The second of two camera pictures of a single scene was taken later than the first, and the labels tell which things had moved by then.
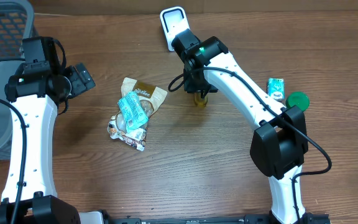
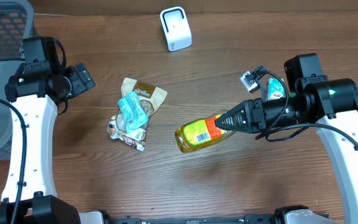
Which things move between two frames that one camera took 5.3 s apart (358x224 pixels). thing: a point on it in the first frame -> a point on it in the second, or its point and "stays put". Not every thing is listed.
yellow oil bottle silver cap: (200, 102) -> (201, 134)
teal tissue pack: (132, 111) stays put
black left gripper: (78, 85) stays put
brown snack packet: (151, 96) stays put
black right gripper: (193, 88) -> (245, 110)
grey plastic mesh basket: (6, 27) stays put
